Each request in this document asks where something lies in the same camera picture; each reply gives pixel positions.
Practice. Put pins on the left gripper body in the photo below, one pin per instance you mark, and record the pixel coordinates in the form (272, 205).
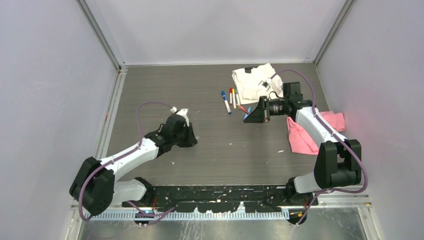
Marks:
(185, 139)

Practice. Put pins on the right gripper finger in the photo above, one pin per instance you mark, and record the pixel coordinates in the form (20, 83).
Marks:
(262, 103)
(254, 115)

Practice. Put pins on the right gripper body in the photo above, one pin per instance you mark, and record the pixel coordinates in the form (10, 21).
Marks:
(277, 107)

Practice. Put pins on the orange brown gel pen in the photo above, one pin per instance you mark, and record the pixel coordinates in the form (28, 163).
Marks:
(243, 109)

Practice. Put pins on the white pen yellow end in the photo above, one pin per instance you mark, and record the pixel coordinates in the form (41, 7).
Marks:
(233, 98)

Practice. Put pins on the white red marker pen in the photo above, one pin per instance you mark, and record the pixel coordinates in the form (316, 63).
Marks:
(230, 99)

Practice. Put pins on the white blue marker pen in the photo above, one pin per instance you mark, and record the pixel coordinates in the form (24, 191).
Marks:
(227, 106)

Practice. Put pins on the blue pen cap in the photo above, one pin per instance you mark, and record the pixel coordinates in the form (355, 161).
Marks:
(223, 95)

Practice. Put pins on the light blue highlighter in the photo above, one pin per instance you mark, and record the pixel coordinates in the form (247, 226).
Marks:
(248, 111)

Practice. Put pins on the white acrylic marker grey tip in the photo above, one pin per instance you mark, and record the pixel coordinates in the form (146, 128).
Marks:
(237, 99)

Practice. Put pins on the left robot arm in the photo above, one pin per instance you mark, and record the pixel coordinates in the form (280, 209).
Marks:
(97, 183)

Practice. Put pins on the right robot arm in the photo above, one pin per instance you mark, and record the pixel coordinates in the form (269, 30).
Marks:
(337, 163)

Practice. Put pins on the white folded cloth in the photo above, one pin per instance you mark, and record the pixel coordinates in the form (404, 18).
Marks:
(246, 82)

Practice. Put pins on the pink cloth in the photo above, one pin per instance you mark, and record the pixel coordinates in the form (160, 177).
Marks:
(301, 142)

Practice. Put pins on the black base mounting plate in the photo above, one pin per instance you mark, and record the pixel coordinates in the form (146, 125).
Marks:
(222, 198)

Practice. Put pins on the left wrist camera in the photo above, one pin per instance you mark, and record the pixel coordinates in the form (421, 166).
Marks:
(183, 112)

